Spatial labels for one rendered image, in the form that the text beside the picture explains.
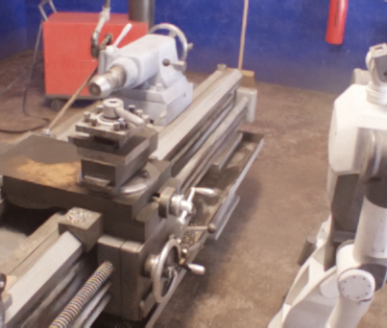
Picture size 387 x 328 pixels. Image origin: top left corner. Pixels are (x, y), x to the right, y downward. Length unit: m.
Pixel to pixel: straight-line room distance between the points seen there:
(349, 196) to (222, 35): 4.73
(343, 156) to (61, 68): 3.79
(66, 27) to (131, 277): 3.24
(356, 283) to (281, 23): 4.71
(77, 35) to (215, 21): 1.74
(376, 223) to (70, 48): 3.87
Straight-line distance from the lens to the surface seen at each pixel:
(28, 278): 1.54
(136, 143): 1.73
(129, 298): 1.82
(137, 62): 2.31
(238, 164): 3.15
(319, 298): 1.51
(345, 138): 1.25
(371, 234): 1.19
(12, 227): 1.98
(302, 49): 5.79
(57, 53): 4.81
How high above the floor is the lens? 1.77
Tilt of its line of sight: 26 degrees down
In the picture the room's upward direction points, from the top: 3 degrees clockwise
